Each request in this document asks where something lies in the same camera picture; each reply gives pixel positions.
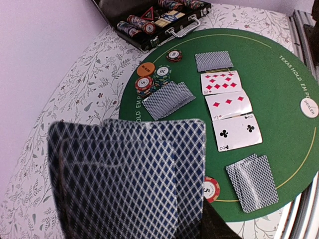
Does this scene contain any dark maroon chip stack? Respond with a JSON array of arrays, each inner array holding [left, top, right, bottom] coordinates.
[[166, 49, 183, 62]]

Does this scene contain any black poker chip case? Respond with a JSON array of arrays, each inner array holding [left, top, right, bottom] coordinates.
[[93, 0, 211, 51]]

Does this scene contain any burn face-down card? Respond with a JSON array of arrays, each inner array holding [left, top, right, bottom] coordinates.
[[195, 51, 234, 72]]

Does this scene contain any right chip row in case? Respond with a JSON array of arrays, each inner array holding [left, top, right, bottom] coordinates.
[[158, 0, 205, 11]]

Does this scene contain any three of diamonds card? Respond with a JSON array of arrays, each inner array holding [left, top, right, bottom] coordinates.
[[205, 90, 253, 121]]

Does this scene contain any mixed chip row in case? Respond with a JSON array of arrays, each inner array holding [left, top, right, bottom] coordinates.
[[127, 15, 156, 35]]

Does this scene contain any orange blind button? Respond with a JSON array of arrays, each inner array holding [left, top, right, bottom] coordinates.
[[137, 62, 156, 77]]

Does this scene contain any boxed Texas Holdem card deck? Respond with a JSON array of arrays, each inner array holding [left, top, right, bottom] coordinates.
[[154, 10, 185, 27]]

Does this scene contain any round green poker mat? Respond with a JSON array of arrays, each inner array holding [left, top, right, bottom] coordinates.
[[118, 27, 319, 223]]

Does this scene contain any purple chip row in case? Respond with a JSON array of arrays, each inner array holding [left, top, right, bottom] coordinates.
[[117, 21, 142, 38]]

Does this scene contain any red black triangle token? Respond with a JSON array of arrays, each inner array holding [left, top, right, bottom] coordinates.
[[141, 6, 154, 20]]

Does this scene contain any blue playing card deck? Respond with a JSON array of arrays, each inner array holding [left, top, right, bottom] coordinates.
[[48, 119, 206, 239]]

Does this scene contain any ten of diamonds card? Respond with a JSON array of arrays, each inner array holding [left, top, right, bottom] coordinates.
[[200, 71, 242, 95]]

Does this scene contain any floral white table cloth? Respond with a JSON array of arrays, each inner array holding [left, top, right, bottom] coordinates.
[[0, 3, 293, 239]]

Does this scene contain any green white chip stack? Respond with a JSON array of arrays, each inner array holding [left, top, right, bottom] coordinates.
[[153, 65, 171, 87]]

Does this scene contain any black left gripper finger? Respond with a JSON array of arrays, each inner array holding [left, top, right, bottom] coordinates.
[[200, 199, 241, 239]]

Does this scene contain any two of clubs card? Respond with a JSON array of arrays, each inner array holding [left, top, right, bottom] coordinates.
[[213, 113, 263, 152]]

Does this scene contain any white dealer button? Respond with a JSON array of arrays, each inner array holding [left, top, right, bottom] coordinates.
[[300, 98, 319, 119]]

